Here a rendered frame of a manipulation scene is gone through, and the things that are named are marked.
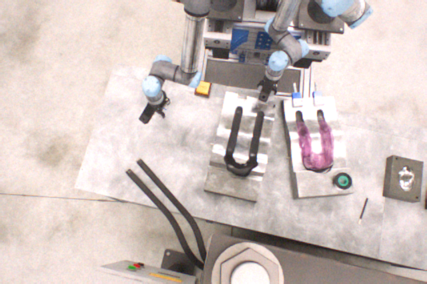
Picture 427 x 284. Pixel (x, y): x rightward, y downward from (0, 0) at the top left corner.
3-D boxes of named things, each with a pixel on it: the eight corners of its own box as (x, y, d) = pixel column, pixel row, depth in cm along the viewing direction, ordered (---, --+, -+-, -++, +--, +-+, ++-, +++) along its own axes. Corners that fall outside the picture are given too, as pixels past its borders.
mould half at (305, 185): (281, 103, 195) (285, 95, 184) (329, 100, 196) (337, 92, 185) (293, 199, 182) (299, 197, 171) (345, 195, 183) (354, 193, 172)
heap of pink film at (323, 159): (293, 121, 186) (296, 115, 179) (327, 118, 187) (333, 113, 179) (299, 172, 180) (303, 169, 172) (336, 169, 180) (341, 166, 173)
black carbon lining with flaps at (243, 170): (235, 107, 187) (236, 99, 178) (266, 113, 186) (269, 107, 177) (220, 173, 178) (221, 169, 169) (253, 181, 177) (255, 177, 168)
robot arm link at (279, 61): (293, 59, 158) (277, 69, 156) (288, 70, 168) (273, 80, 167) (282, 45, 159) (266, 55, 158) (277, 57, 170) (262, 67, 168)
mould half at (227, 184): (225, 98, 195) (227, 88, 182) (274, 109, 194) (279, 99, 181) (203, 191, 183) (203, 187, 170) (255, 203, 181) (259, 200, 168)
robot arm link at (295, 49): (296, 29, 163) (276, 41, 162) (312, 47, 161) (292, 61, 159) (292, 38, 171) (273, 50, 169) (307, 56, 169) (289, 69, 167)
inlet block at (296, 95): (288, 85, 195) (290, 81, 189) (297, 85, 195) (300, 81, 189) (291, 109, 191) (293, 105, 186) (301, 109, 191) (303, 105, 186)
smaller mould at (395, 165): (386, 157, 188) (393, 155, 181) (415, 164, 187) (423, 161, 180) (381, 196, 183) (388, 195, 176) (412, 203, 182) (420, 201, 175)
